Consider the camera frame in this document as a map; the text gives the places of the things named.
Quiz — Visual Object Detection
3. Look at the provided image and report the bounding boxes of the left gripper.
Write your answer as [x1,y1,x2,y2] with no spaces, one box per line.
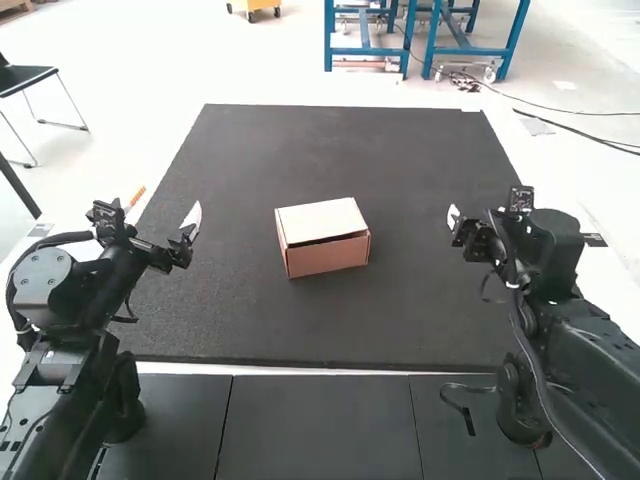
[119,185,205,275]

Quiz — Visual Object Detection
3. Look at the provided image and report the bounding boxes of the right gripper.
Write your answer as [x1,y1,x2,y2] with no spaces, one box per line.
[445,203,509,265]

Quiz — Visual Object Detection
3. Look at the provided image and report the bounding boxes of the cardboard box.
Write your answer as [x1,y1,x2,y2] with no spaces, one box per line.
[273,196,372,280]

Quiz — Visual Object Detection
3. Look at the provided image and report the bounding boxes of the black mat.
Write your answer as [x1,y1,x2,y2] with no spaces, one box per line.
[107,103,584,374]

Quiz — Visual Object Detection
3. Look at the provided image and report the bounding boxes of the black chair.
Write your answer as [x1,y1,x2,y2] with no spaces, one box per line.
[0,49,91,169]

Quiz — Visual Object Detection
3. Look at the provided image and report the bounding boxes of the dark base panel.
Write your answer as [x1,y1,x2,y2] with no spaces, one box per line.
[94,372,234,480]
[408,373,591,480]
[214,373,426,480]

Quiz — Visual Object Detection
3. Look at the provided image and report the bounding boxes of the yellow cart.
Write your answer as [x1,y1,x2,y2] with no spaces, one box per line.
[225,0,284,24]

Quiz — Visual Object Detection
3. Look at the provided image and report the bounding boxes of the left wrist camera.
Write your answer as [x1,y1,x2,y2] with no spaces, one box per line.
[84,198,126,236]

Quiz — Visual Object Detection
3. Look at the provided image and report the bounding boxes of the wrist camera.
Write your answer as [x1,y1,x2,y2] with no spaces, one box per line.
[84,198,126,236]
[507,185,536,216]

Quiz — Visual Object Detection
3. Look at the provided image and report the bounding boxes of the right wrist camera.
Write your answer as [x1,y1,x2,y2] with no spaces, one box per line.
[507,185,536,216]

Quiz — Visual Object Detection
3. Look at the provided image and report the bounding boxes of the black cable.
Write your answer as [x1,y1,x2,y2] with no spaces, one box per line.
[513,108,640,152]
[449,72,640,117]

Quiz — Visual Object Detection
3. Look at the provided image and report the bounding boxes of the blue metal frame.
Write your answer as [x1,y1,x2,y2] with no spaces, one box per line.
[323,0,419,80]
[421,0,531,82]

